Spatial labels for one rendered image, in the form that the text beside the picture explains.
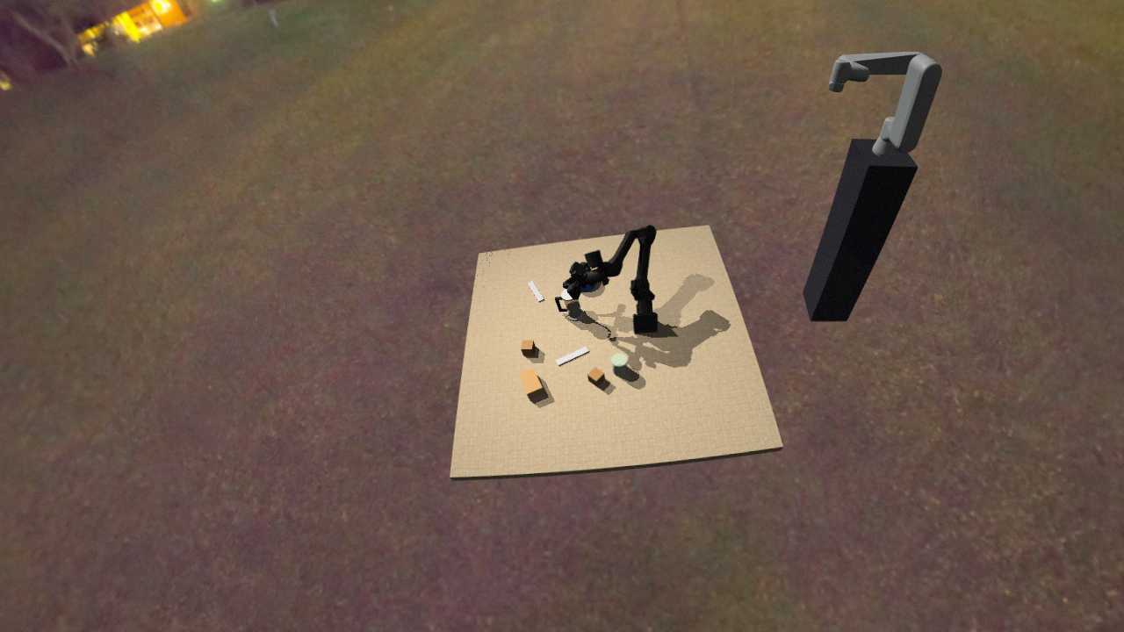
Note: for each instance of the white flat bar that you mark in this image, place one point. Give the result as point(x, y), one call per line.
point(535, 291)
point(571, 356)

